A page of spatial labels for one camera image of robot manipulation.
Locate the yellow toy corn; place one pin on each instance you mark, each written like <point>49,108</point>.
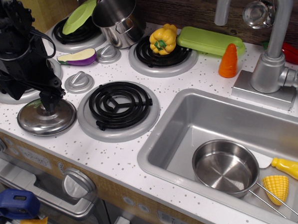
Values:
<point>278,187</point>

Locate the silver oven door handle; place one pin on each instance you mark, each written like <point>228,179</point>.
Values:
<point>18,178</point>

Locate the silver toy faucet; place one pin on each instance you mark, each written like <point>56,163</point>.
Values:
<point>271,83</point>

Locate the steel cooking pot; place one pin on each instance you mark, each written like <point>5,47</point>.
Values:
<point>120,21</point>

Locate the red toy chili pepper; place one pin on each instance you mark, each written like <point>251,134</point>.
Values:
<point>290,53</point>

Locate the front grey stove knob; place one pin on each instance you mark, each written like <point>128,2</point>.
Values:
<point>79,83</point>

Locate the grey stove knob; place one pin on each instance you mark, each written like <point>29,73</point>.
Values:
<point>79,83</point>
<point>108,55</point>

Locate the yellow toy bell pepper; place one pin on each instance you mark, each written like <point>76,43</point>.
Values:
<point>163,40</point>

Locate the silver oven knob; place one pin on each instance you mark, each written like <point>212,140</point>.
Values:
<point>76,184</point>

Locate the orange toy carrot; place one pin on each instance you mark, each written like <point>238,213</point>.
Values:
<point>228,66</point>

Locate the steel pot lid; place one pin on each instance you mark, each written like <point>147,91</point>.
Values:
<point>36,120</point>

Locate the hanging steel ladle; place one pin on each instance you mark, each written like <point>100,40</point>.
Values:
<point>260,14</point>

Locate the grey sink basin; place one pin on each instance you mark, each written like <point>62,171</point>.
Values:
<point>195,117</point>

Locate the front left stove burner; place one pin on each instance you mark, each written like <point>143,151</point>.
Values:
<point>31,94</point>

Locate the blue clamp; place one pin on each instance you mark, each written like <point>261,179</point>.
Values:
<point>18,204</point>

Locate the front right black burner coil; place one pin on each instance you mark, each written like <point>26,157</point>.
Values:
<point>119,105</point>

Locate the toy eggplant half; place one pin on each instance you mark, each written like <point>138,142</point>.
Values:
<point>82,58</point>

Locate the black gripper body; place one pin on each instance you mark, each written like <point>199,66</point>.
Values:
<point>29,72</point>

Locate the back grey stove knob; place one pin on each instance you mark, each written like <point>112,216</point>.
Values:
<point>108,55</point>

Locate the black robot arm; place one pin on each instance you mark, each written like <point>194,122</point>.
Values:
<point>18,37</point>

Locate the yellow handled toy knife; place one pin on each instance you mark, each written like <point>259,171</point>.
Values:
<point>287,166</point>

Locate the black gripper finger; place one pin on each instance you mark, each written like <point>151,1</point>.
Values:
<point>50,98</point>

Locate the back left black burner coil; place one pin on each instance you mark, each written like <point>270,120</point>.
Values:
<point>84,33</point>

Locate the steel saucepan with handle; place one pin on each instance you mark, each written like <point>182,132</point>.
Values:
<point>231,168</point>

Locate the green plastic plate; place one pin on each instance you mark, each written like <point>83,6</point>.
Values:
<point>79,17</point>

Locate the green plastic cutting board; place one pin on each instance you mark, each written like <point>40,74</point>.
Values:
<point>208,41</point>

